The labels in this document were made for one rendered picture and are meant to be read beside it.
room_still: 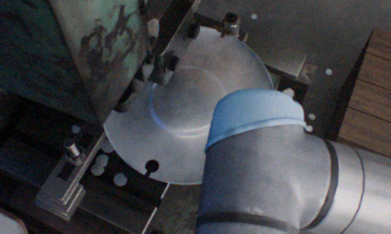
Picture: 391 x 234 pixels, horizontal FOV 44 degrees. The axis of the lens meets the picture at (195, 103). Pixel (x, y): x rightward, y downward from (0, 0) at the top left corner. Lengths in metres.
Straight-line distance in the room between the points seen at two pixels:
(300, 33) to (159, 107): 1.16
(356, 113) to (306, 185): 0.99
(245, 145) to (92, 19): 0.15
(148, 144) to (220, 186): 0.45
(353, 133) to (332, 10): 0.77
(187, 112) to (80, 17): 0.45
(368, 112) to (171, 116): 0.70
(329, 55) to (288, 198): 1.52
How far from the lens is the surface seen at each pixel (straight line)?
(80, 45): 0.39
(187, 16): 0.67
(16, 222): 1.00
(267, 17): 1.91
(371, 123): 1.35
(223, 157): 0.35
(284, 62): 1.03
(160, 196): 0.83
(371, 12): 2.02
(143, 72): 0.57
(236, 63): 0.84
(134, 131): 0.79
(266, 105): 0.37
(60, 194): 0.81
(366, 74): 1.42
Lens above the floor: 1.50
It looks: 63 degrees down
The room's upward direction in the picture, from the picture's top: straight up
